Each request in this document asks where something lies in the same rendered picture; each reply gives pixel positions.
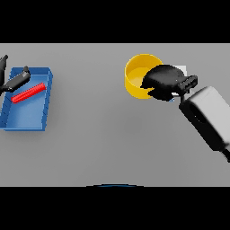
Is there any pale square measuring scale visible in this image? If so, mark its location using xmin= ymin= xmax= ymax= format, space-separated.
xmin=169 ymin=65 xmax=188 ymax=102

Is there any blue tray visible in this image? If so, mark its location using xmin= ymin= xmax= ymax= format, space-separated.
xmin=0 ymin=66 xmax=54 ymax=132

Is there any dark robot left hand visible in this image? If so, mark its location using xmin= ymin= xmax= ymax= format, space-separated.
xmin=0 ymin=54 xmax=31 ymax=97

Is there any dark robot right hand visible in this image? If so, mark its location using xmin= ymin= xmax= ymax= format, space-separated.
xmin=139 ymin=64 xmax=199 ymax=102

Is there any yellow bowl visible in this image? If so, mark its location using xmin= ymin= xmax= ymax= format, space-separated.
xmin=124 ymin=53 xmax=164 ymax=100

